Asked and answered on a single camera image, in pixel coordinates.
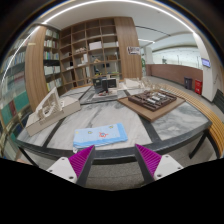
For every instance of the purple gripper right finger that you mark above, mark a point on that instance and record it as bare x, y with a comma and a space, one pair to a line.
154, 166

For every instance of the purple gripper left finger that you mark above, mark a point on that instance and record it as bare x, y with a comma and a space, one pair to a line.
75, 168

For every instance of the light blue folded towel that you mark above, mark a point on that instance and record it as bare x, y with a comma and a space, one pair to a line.
99, 136

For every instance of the dark model on wooden board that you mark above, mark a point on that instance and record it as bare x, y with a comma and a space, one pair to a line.
152, 105

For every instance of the white architectural model on base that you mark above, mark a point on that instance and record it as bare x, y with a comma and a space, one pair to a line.
50, 110

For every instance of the wooden slatted bench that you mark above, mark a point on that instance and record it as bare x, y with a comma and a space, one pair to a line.
216, 129

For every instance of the pale model at table rear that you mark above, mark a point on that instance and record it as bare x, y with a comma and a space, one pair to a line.
133, 83

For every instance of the dark bin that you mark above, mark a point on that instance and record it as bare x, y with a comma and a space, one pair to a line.
188, 83

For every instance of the red bin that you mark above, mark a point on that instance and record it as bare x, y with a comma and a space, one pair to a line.
198, 86

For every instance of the curved left bookshelf with books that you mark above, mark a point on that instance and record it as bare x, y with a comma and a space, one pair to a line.
29, 71

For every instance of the poster sign on shelf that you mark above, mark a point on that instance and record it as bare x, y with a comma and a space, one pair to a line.
133, 50

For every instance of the wooden grid bookshelf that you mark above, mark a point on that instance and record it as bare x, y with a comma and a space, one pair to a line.
98, 48

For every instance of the wall screen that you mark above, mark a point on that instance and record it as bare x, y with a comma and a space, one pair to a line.
206, 62

